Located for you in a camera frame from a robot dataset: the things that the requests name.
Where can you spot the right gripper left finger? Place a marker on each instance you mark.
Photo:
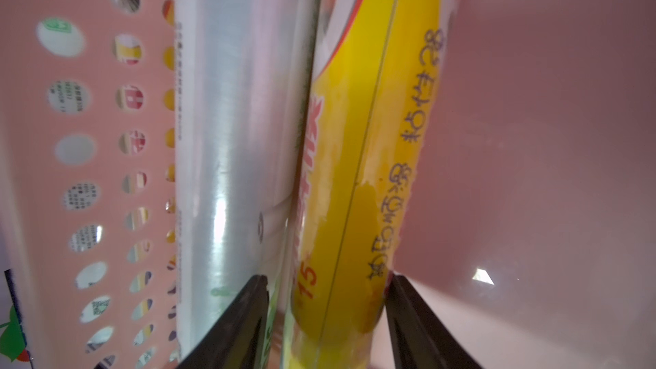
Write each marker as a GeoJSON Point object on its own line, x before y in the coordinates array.
{"type": "Point", "coordinates": [236, 341]}

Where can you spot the pink plastic basket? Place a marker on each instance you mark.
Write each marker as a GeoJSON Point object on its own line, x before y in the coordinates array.
{"type": "Point", "coordinates": [529, 231]}

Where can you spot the white wrap roll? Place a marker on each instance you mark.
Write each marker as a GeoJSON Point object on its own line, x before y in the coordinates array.
{"type": "Point", "coordinates": [242, 83]}

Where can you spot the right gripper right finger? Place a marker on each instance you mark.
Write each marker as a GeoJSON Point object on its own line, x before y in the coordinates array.
{"type": "Point", "coordinates": [419, 339]}

